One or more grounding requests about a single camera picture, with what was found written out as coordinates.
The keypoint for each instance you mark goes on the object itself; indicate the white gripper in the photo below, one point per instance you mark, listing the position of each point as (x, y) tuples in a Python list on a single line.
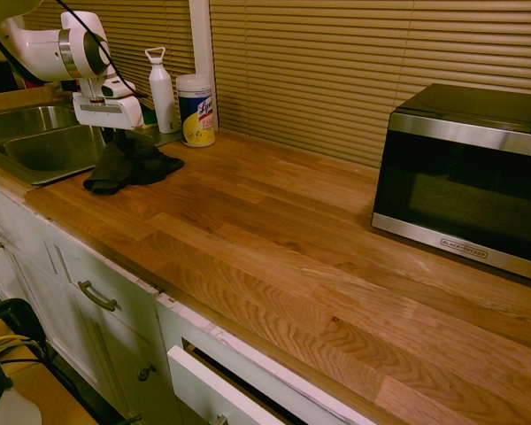
[(106, 113)]

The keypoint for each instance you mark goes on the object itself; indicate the dark grey cloth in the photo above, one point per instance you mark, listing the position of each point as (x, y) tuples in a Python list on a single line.
[(128, 168)]

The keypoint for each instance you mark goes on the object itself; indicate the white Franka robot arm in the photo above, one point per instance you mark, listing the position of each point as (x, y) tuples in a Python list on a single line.
[(35, 48)]

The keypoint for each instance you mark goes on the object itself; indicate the yellow green sponge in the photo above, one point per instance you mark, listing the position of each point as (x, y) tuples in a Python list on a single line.
[(149, 118)]

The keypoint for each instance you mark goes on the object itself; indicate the white metal water bottle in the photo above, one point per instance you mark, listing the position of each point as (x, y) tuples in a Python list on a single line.
[(163, 97)]

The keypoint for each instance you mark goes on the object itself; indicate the disinfecting wipes canister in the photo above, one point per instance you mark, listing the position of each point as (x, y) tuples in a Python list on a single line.
[(197, 115)]

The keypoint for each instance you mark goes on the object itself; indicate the stainless steel sink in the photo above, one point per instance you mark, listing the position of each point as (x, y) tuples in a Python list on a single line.
[(40, 150)]

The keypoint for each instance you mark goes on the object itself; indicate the red fire extinguisher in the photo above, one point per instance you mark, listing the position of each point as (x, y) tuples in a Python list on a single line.
[(32, 84)]

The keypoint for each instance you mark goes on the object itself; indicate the narrow tan window blind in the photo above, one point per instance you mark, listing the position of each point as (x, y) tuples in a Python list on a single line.
[(150, 26)]

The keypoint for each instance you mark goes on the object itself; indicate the white lower cabinet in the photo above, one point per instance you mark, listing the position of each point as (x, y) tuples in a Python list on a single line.
[(71, 283)]

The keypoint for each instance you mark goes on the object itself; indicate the wide tan window blind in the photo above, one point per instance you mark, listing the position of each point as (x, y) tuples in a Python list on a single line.
[(358, 71)]

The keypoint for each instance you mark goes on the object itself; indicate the open white drawer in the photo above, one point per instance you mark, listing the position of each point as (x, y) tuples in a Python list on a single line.
[(212, 389)]

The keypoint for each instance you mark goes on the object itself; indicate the black steel microwave oven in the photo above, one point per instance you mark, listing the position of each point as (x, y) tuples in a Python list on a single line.
[(460, 177)]

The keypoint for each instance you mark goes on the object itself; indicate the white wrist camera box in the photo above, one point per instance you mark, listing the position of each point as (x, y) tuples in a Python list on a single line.
[(117, 88)]

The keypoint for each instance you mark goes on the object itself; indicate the black metal cart frame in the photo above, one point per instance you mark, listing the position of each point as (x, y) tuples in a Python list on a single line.
[(22, 310)]

